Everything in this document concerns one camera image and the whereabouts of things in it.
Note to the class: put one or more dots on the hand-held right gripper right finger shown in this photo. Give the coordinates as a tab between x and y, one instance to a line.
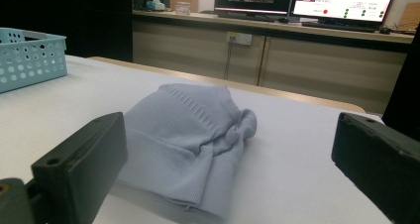
379	161

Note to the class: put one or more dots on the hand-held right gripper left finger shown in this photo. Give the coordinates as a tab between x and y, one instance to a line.
82	164

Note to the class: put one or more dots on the pale blue knit garment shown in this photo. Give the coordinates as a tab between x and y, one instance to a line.
171	144

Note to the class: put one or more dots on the light blue perforated plastic basket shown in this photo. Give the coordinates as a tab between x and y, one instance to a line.
29	62

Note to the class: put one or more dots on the white table cover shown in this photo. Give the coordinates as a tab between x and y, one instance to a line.
297	171

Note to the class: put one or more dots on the beige cabinet with counter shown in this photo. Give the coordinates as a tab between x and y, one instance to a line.
313	68

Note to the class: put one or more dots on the light wooden table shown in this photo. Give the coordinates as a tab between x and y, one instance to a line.
280	93

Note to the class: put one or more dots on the black computer mouse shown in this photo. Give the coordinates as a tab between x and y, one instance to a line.
385	30
284	20

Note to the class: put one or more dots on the black keyboard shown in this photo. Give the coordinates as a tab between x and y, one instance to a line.
246	17
340	26

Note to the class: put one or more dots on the flat brown cardboard piece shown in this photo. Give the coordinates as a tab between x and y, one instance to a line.
411	17

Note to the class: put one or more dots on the bright-screen computer monitor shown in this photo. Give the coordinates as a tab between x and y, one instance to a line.
343	1

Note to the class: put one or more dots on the blue tissue box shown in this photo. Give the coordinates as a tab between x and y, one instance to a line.
156	5

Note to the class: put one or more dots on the clear plastic container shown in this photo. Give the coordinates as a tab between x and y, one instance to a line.
183	8

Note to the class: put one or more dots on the white wall socket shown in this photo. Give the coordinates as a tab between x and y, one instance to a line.
240	38

